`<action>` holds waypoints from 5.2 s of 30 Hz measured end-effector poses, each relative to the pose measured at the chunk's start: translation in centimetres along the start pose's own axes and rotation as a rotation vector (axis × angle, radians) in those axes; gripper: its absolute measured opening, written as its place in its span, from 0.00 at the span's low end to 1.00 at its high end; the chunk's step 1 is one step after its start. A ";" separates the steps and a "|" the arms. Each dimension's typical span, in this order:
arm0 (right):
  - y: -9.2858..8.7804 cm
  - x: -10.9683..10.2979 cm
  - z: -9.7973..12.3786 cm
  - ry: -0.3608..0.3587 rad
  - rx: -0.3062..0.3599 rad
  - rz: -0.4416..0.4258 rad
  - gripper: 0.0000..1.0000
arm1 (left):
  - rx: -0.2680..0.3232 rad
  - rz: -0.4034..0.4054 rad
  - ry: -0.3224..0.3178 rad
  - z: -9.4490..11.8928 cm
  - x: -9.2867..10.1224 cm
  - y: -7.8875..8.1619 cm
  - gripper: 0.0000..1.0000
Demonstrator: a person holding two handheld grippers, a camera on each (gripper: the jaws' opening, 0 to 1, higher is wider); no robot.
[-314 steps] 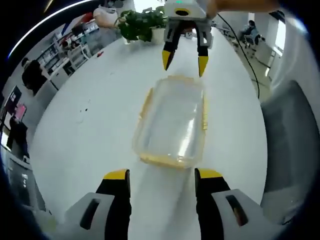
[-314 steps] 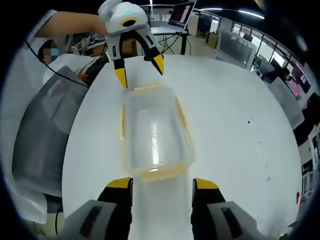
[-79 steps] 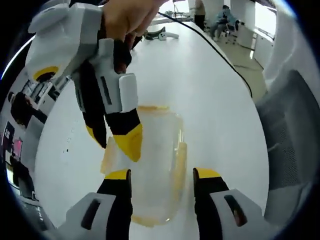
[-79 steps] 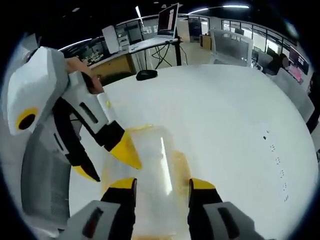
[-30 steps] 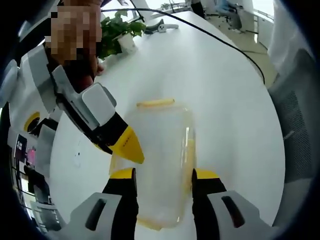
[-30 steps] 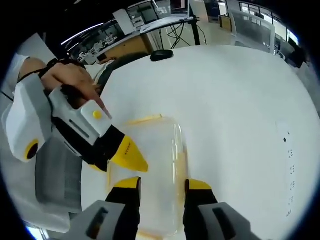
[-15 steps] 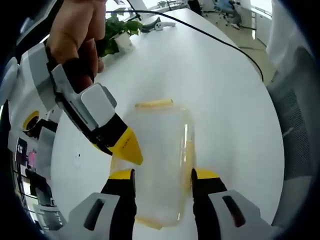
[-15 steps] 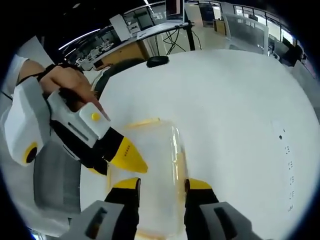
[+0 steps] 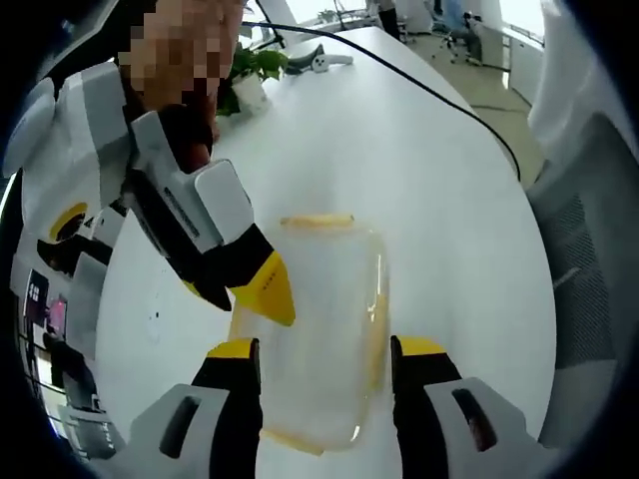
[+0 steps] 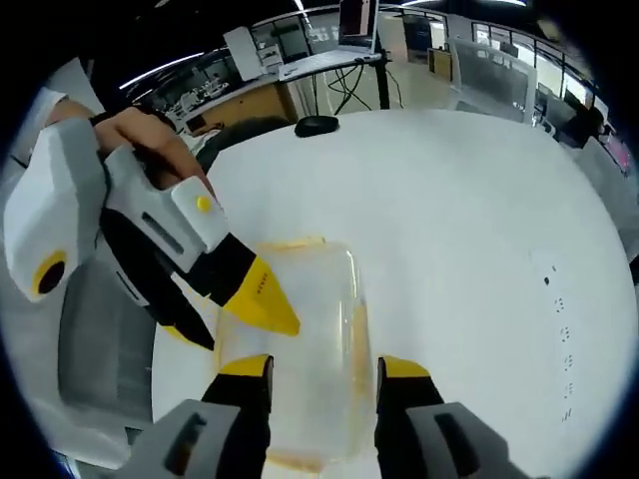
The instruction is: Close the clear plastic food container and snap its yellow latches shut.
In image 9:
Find clear box with plastic buckle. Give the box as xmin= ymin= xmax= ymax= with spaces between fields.
xmin=228 ymin=213 xmax=393 ymax=456

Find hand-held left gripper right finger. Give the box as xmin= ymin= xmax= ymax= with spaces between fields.
xmin=389 ymin=334 xmax=540 ymax=479

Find grey mesh office chair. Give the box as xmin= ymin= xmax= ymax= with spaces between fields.
xmin=526 ymin=112 xmax=633 ymax=450

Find dark computer monitor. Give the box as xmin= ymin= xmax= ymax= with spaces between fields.
xmin=27 ymin=268 xmax=51 ymax=316

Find black cable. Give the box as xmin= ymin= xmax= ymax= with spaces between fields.
xmin=252 ymin=0 xmax=524 ymax=184

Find white cabinet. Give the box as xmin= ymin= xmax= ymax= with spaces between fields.
xmin=498 ymin=22 xmax=546 ymax=107

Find person's right hand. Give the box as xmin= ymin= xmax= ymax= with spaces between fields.
xmin=162 ymin=106 xmax=222 ymax=174

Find white handheld controller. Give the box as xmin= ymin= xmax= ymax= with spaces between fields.
xmin=287 ymin=43 xmax=355 ymax=77

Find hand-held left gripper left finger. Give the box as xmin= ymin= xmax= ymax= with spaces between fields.
xmin=129 ymin=337 xmax=265 ymax=479

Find wheeled office chair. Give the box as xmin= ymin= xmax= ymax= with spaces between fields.
xmin=431 ymin=12 xmax=484 ymax=66

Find potted green plant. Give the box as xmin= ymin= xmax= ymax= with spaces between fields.
xmin=217 ymin=47 xmax=291 ymax=119

